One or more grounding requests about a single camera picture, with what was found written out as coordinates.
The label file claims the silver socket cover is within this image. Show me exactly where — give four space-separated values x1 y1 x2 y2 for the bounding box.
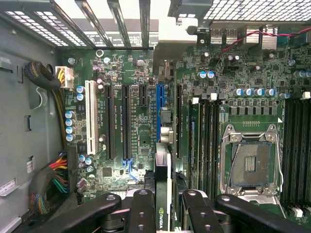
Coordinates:
227 188 287 219

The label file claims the short black expansion slot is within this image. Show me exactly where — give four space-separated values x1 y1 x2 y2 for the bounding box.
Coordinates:
138 84 148 108

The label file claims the black sleeved power cable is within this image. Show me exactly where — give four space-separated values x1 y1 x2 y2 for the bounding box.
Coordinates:
23 61 67 150

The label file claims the white expansion slot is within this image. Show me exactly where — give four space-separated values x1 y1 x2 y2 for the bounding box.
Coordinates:
84 80 99 156

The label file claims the black open PC case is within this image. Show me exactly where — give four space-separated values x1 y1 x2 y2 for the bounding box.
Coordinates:
0 0 311 233

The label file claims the coloured wire bundle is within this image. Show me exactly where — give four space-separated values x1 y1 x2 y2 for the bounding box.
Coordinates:
28 149 76 216

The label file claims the green RAM stick blue label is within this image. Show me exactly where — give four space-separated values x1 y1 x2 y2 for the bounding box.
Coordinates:
188 98 201 185

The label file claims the metal slot cover blank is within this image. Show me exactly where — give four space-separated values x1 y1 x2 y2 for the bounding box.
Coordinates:
138 0 151 49
106 0 133 48
50 0 98 49
74 0 114 48

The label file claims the red black twisted wire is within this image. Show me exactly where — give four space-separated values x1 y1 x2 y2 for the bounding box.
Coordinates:
217 26 311 61

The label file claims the CPU socket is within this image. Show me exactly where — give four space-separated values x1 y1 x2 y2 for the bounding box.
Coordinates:
220 123 284 197

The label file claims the white power connector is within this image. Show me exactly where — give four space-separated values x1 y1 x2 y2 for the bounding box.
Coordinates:
54 66 74 90

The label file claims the socket locking lever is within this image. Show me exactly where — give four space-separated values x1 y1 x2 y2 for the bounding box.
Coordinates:
273 133 284 195
229 143 243 192

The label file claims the green motherboard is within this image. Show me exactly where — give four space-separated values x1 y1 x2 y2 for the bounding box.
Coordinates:
57 42 311 233

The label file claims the blue expansion slot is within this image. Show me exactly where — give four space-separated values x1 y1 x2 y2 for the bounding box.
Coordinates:
156 83 166 144

